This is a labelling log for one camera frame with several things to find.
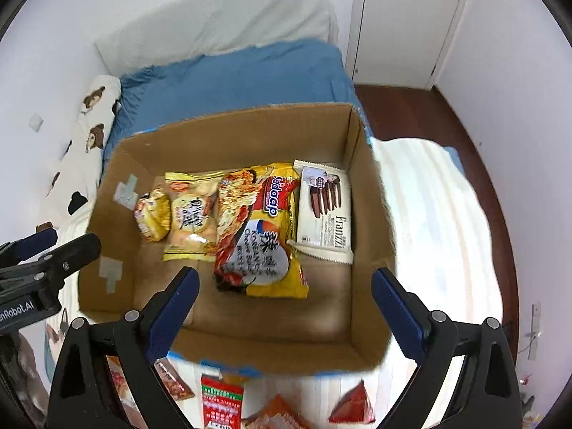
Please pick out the orange white snack packet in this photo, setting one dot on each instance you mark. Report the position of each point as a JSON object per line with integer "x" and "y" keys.
{"x": 121, "y": 386}

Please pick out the yellow instant noodle packet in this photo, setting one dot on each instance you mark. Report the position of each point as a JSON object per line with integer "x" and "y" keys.
{"x": 259, "y": 241}

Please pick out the white chocolate biscuit packet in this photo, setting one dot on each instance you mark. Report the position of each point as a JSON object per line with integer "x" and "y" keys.
{"x": 326, "y": 223}

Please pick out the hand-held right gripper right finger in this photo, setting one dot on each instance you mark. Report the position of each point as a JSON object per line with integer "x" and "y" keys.
{"x": 397, "y": 308}

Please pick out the white door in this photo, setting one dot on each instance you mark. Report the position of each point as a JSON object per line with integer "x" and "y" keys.
{"x": 402, "y": 22}

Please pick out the small yellow snack packet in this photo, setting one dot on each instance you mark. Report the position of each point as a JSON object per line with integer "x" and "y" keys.
{"x": 154, "y": 216}

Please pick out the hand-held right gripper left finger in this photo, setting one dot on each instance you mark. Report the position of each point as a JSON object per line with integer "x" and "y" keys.
{"x": 174, "y": 313}

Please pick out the red green snack packet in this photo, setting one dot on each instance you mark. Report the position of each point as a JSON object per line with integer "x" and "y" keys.
{"x": 221, "y": 404}

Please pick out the white duvet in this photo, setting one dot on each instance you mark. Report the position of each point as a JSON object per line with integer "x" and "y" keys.
{"x": 223, "y": 18}

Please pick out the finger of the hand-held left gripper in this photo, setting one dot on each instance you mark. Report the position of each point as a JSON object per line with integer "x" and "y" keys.
{"x": 67, "y": 259}
{"x": 33, "y": 239}

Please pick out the yellow rice cracker packet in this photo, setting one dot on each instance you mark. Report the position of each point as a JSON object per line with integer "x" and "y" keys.
{"x": 192, "y": 219}

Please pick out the cartoon printed cloth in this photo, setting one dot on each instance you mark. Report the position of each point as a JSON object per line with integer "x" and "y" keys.
{"x": 58, "y": 335}

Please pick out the red triangular snack packet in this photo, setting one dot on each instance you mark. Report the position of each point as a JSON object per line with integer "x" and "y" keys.
{"x": 353, "y": 406}

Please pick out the brown red snack packet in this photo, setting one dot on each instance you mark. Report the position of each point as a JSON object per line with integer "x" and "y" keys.
{"x": 175, "y": 382}

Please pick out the cardboard box with blue print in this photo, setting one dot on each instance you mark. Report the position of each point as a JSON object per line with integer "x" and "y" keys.
{"x": 268, "y": 129}

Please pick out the bear print pillow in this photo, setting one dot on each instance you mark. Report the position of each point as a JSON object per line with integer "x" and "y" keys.
{"x": 89, "y": 143}

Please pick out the white wall outlet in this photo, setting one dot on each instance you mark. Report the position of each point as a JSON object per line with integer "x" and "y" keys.
{"x": 36, "y": 122}

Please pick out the blue blanket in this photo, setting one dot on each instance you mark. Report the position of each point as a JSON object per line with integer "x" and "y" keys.
{"x": 232, "y": 80}

